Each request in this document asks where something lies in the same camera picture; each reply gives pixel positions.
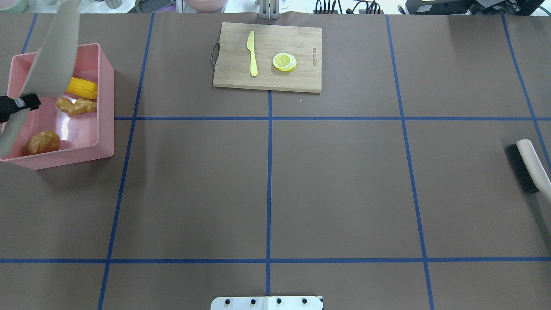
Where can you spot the brown toy potato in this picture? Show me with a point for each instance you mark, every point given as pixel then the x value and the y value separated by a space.
pixel 42 142

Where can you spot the yellow toy lemon slices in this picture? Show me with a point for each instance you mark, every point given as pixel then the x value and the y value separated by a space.
pixel 284 62

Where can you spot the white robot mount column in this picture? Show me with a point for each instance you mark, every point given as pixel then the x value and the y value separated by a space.
pixel 268 303

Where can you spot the pink plastic bin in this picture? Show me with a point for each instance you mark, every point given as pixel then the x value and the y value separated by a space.
pixel 84 137

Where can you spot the pink bowl with ice cubes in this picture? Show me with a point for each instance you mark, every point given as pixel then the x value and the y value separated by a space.
pixel 205 5

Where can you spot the tan toy ginger root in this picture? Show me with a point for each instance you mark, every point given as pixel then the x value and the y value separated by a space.
pixel 80 106

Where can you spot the wooden cutting board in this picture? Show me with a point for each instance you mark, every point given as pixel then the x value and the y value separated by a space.
pixel 231 69

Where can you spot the beige hand brush black bristles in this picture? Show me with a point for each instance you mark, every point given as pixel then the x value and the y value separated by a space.
pixel 528 169

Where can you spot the yellow toy corn cob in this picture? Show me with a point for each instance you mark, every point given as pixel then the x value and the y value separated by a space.
pixel 82 88

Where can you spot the yellow plastic toy knife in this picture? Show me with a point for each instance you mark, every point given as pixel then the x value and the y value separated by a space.
pixel 253 69

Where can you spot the beige plastic dustpan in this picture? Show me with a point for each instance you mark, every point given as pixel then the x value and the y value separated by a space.
pixel 51 70

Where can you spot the aluminium frame post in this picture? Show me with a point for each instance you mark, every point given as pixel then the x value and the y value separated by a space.
pixel 269 9

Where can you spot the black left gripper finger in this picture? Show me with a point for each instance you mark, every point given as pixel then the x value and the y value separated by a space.
pixel 10 106

